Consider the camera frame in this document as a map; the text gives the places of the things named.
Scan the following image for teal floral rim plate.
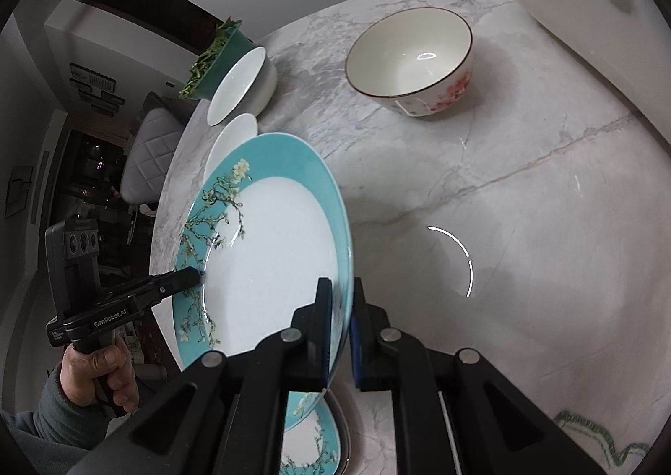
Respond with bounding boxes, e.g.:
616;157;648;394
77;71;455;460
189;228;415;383
172;133;354;366

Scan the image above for grey sleeve left forearm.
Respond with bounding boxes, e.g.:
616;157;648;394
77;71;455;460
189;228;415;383
1;364;110;474

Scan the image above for person's left hand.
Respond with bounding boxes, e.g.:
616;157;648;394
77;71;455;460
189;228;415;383
59;337;139;414

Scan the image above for light grey quilted chair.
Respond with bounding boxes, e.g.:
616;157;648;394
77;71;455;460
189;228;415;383
120;108;183;206

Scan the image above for white bowl near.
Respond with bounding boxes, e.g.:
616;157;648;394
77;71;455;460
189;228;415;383
203;114;258;180

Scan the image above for white bowl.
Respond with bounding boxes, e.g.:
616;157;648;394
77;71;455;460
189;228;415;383
203;114;258;180
207;47;278;126

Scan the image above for green patterned plate edge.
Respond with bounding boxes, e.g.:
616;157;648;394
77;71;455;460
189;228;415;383
554;409;650;474

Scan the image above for white bowl far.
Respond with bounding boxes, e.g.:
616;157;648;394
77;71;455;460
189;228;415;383
207;47;278;126

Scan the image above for teal basin with greens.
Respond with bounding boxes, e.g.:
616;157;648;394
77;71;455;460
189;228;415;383
179;18;254;100

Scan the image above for cream bowl red flowers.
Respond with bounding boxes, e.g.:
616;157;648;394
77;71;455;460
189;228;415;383
345;7;474;118

